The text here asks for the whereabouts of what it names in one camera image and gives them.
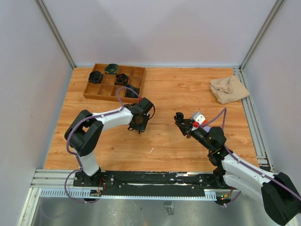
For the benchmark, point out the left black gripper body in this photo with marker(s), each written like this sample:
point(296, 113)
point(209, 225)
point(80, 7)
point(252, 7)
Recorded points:
point(142, 124)

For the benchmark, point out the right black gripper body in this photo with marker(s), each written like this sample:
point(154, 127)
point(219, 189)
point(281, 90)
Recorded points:
point(188, 129)

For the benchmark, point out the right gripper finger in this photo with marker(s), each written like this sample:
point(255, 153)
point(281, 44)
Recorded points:
point(182, 128)
point(185, 120)

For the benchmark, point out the black round charging case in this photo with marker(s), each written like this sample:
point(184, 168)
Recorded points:
point(179, 116)

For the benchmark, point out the purple earbud charging case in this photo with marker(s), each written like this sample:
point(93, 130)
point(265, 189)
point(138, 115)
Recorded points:
point(206, 128)

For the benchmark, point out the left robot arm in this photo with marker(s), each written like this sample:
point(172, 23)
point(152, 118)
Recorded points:
point(83, 134)

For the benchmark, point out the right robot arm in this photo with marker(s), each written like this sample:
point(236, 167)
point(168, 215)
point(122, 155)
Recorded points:
point(275, 191)

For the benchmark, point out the dark green rolled sock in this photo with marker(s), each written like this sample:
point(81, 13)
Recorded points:
point(132, 92)

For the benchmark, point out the wooden compartment tray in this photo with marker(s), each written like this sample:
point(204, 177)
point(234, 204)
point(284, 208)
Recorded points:
point(107, 90)

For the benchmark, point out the black orange rolled sock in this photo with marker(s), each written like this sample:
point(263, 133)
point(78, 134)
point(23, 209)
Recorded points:
point(121, 79)

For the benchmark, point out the beige cloth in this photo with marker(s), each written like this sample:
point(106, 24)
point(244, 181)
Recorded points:
point(228, 90)

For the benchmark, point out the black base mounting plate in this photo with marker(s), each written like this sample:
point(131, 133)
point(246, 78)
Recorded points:
point(150, 184)

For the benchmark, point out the green yellow rolled sock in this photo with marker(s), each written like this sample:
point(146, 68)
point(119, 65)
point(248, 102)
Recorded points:
point(111, 69)

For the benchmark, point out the black rolled sock left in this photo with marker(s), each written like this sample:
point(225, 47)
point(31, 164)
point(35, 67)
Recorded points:
point(95, 77)

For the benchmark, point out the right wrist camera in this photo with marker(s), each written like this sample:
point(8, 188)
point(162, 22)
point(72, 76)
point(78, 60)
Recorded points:
point(198, 118)

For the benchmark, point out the aluminium frame post right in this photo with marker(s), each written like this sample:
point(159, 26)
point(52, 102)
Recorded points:
point(264, 28)

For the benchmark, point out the aluminium frame post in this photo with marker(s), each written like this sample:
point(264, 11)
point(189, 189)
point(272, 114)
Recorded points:
point(264, 28)
point(53, 28)

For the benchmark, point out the aluminium frame post left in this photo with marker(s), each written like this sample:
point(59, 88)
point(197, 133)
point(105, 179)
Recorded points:
point(53, 28)

